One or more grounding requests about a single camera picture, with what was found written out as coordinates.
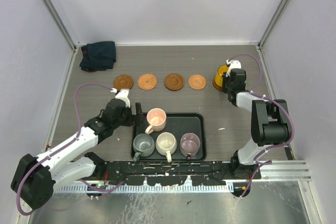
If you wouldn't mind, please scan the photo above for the brown wooden coaster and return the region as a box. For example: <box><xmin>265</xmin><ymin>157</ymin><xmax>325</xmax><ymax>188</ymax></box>
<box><xmin>113</xmin><ymin>74</ymin><xmax>134</xmax><ymax>90</ymax></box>
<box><xmin>164</xmin><ymin>73</ymin><xmax>185</xmax><ymax>91</ymax></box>
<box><xmin>212</xmin><ymin>79</ymin><xmax>227</xmax><ymax>93</ymax></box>

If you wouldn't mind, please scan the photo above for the yellow glass mug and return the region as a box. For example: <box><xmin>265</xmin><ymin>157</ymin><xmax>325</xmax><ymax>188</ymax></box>
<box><xmin>214</xmin><ymin>65</ymin><xmax>229</xmax><ymax>87</ymax></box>

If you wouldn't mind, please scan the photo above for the woven cork coaster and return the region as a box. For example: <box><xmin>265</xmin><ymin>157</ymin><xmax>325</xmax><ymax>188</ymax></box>
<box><xmin>188</xmin><ymin>74</ymin><xmax>206</xmax><ymax>90</ymax></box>
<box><xmin>138</xmin><ymin>73</ymin><xmax>157</xmax><ymax>90</ymax></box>

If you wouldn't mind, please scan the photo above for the purple ceramic mug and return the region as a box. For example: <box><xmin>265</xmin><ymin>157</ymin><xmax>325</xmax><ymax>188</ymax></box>
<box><xmin>180</xmin><ymin>133</ymin><xmax>201</xmax><ymax>161</ymax></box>

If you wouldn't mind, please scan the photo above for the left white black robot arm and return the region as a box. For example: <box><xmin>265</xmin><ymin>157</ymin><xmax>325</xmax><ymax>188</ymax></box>
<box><xmin>10</xmin><ymin>98</ymin><xmax>145</xmax><ymax>210</ymax></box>

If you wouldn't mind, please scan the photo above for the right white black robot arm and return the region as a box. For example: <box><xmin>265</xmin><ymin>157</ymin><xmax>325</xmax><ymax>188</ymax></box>
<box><xmin>222</xmin><ymin>68</ymin><xmax>293</xmax><ymax>179</ymax></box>

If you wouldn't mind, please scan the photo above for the pink ceramic mug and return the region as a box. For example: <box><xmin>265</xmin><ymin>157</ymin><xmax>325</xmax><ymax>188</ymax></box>
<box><xmin>145</xmin><ymin>108</ymin><xmax>166</xmax><ymax>134</ymax></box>

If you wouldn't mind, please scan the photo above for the grey ceramic mug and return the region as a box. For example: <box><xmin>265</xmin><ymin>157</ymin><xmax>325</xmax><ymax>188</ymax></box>
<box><xmin>133</xmin><ymin>133</ymin><xmax>155</xmax><ymax>162</ymax></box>

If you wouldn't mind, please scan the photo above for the cream ceramic mug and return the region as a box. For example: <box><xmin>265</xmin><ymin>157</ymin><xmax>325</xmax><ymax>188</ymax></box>
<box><xmin>155</xmin><ymin>132</ymin><xmax>177</xmax><ymax>163</ymax></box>

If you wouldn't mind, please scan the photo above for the black plastic tray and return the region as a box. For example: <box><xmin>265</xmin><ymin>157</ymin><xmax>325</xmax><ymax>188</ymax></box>
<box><xmin>131</xmin><ymin>113</ymin><xmax>207</xmax><ymax>162</ymax></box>

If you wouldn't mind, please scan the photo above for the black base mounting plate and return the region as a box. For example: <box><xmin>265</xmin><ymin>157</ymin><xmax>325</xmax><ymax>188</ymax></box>
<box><xmin>83</xmin><ymin>161</ymin><xmax>257</xmax><ymax>186</ymax></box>

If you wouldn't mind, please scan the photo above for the dark blue folded cloth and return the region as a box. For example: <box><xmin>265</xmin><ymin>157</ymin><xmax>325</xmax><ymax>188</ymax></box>
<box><xmin>79</xmin><ymin>41</ymin><xmax>117</xmax><ymax>72</ymax></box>

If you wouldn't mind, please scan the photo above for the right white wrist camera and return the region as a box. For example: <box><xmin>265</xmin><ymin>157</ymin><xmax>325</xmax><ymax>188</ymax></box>
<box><xmin>226</xmin><ymin>60</ymin><xmax>242</xmax><ymax>77</ymax></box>

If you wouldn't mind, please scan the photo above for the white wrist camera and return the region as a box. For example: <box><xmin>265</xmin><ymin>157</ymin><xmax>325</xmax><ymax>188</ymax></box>
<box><xmin>110</xmin><ymin>88</ymin><xmax>131</xmax><ymax>108</ymax></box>
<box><xmin>226</xmin><ymin>60</ymin><xmax>242</xmax><ymax>77</ymax></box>

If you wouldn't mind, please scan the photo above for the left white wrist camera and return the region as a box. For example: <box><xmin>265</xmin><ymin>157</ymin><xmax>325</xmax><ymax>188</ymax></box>
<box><xmin>110</xmin><ymin>88</ymin><xmax>131</xmax><ymax>108</ymax></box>

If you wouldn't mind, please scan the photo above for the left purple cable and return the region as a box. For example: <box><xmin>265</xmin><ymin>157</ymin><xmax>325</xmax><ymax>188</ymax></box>
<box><xmin>16</xmin><ymin>83</ymin><xmax>127</xmax><ymax>216</ymax></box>

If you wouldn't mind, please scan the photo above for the grey slotted cable duct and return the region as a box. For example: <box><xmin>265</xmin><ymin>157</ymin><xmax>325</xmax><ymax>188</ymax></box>
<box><xmin>57</xmin><ymin>179</ymin><xmax>234</xmax><ymax>194</ymax></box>

